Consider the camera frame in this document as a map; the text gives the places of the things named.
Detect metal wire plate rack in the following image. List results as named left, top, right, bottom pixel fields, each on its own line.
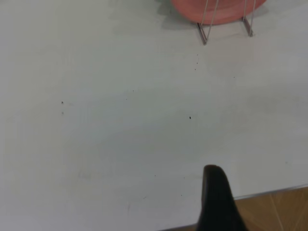
left=195, top=0, right=256, bottom=46

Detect pink round plate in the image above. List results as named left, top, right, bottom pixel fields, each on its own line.
left=170, top=0, right=267, bottom=26

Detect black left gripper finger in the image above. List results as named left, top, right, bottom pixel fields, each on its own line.
left=196, top=165, right=249, bottom=231

